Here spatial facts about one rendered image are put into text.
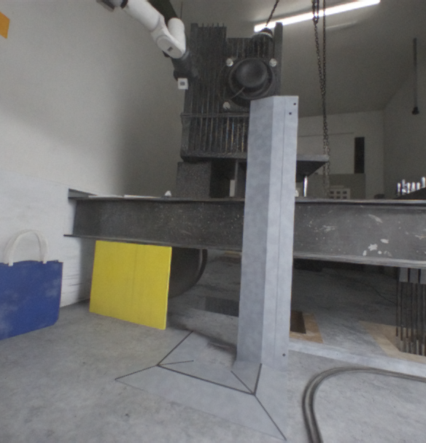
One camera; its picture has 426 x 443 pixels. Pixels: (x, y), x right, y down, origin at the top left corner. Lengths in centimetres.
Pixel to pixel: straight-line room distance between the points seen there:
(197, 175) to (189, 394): 91
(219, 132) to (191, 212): 44
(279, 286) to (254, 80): 92
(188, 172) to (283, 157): 52
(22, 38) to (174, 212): 116
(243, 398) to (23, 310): 97
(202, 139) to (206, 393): 104
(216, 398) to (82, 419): 35
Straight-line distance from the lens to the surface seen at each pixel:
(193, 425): 75
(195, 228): 113
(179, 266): 149
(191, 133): 119
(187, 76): 122
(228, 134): 117
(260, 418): 78
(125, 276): 128
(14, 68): 161
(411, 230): 113
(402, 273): 149
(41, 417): 85
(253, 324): 91
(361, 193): 432
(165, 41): 104
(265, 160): 90
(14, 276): 125
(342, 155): 468
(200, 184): 113
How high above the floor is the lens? 49
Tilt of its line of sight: 4 degrees up
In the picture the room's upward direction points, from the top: 4 degrees clockwise
